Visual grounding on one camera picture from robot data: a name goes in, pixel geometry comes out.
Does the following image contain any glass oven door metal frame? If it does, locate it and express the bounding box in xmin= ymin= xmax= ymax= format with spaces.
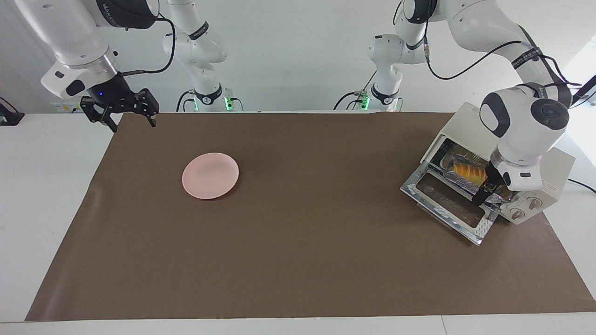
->
xmin=400 ymin=163 xmax=500 ymax=246

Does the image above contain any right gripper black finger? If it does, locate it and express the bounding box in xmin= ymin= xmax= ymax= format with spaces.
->
xmin=136 ymin=88 xmax=160 ymax=127
xmin=80 ymin=97 xmax=118 ymax=133

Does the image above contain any cream white toaster oven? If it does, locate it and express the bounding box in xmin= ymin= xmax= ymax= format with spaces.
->
xmin=420 ymin=102 xmax=576 ymax=226

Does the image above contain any black left base cable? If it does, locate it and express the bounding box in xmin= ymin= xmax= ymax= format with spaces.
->
xmin=333 ymin=71 xmax=378 ymax=111

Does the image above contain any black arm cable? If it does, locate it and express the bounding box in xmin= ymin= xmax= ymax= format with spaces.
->
xmin=119 ymin=14 xmax=176 ymax=76
xmin=421 ymin=28 xmax=582 ymax=101

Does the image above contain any black slanted camera stand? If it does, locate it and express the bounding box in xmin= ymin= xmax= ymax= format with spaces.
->
xmin=572 ymin=74 xmax=596 ymax=107

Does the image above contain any black stand base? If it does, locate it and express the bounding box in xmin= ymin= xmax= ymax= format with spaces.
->
xmin=0 ymin=97 xmax=25 ymax=126

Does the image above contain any black oven power cable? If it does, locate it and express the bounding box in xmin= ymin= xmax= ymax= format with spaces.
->
xmin=567 ymin=178 xmax=596 ymax=194

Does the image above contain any pink round plate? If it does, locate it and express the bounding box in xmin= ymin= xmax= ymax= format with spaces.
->
xmin=182 ymin=152 xmax=240 ymax=200

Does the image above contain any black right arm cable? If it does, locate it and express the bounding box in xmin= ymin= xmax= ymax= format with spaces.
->
xmin=119 ymin=14 xmax=176 ymax=76

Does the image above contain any sliced orange bread loaf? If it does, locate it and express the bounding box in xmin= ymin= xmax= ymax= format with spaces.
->
xmin=454 ymin=162 xmax=488 ymax=183

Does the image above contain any brown paper table mat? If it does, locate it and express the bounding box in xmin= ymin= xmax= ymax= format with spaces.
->
xmin=26 ymin=112 xmax=596 ymax=322

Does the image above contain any white wall socket box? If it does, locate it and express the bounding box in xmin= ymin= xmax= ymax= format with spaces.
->
xmin=49 ymin=98 xmax=87 ymax=113

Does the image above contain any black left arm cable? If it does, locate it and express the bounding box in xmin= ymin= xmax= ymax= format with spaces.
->
xmin=421 ymin=28 xmax=582 ymax=101

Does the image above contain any aluminium foil tray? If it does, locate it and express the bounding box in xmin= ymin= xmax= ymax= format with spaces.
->
xmin=440 ymin=144 xmax=514 ymax=206

